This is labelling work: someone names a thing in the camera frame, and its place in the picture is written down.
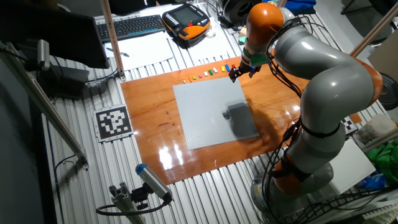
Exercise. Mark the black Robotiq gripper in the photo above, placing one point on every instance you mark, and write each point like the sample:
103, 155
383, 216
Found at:
247, 68

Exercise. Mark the blue Lego brick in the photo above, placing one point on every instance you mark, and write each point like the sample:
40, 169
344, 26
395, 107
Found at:
227, 68

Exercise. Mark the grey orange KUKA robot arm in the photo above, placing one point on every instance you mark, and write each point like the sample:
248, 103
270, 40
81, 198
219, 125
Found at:
326, 81

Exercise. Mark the yellow Lego brick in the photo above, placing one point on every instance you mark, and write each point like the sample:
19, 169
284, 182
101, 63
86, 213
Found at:
223, 68

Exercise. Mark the grey Lego baseplate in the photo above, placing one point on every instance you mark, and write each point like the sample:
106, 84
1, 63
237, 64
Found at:
205, 118

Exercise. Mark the small wooden block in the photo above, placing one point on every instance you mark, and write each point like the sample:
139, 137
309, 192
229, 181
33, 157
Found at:
243, 31

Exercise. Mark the white tape roll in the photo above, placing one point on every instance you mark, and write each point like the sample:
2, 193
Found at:
211, 29

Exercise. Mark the black round spool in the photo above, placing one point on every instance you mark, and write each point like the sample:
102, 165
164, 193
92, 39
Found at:
233, 11

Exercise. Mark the orange black teach pendant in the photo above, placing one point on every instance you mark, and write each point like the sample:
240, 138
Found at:
186, 21

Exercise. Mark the blue cloth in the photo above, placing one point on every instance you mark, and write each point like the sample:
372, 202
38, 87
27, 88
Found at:
298, 6

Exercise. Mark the glossy wooden board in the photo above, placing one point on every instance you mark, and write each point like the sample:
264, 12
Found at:
149, 109

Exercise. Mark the black white checkerboard card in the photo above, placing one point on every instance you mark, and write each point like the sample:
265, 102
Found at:
349, 125

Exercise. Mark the black computer keyboard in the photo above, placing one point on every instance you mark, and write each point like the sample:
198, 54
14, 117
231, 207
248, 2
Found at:
130, 27

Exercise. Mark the dark pen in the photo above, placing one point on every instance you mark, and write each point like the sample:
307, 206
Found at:
118, 52

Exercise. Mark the white flat box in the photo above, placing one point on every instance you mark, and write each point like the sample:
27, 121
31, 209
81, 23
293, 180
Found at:
351, 165

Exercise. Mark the black white AprilTag marker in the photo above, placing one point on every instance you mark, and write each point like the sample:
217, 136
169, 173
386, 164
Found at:
113, 123

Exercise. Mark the brown cardboard sheet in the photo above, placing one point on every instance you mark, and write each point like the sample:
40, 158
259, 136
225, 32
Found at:
385, 59

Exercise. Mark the clear plastic bag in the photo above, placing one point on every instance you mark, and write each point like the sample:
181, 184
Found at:
376, 127

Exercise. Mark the black ribbed disc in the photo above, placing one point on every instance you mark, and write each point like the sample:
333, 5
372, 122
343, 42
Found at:
390, 93

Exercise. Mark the green cloth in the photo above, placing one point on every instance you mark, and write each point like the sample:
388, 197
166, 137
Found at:
387, 158

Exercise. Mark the blue plastic bag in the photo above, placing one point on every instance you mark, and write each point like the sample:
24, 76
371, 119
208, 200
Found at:
373, 182

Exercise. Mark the black electronics box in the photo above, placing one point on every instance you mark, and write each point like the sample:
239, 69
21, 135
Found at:
65, 81

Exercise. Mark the black computer monitor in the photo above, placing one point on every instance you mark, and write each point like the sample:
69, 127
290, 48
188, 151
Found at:
62, 37

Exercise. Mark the green wrist adapter mount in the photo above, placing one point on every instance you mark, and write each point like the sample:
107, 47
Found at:
258, 59

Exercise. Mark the tan frame post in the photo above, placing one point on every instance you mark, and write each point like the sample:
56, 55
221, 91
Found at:
112, 37
282, 3
373, 32

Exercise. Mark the silver camera with blue cap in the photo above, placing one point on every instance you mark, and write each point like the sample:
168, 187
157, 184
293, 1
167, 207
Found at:
152, 180

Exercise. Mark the grey aluminium frame beam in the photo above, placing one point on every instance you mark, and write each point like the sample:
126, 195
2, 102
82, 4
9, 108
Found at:
40, 99
381, 140

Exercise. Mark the grey aluminium camera stand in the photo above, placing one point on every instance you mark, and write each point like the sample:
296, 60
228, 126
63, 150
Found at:
124, 202

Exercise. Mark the small silver depth camera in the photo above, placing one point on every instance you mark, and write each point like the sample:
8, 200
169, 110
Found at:
43, 54

